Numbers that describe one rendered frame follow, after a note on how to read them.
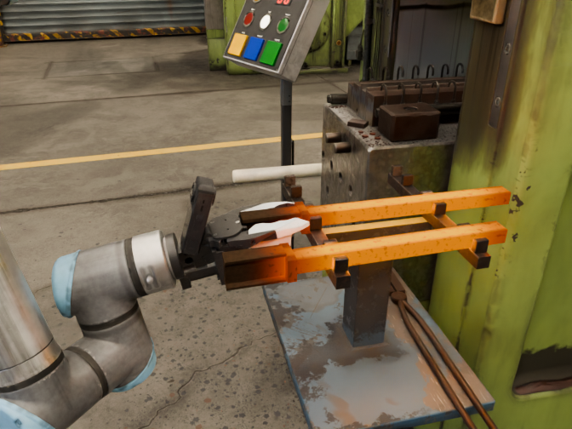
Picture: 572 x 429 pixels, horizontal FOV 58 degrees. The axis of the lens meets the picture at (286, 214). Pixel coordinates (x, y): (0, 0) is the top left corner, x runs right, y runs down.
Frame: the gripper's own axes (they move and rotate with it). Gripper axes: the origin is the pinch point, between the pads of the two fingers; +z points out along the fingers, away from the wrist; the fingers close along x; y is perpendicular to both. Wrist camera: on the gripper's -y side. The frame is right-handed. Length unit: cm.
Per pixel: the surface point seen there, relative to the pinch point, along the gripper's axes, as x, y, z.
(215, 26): -555, 47, 40
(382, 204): 0.1, 2.8, 14.0
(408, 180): -10.2, 5.5, 23.1
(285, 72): -93, 2, 20
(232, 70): -528, 93, 46
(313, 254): 12.2, 0.4, -0.7
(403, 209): 0.8, 4.4, 17.3
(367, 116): -51, 7, 31
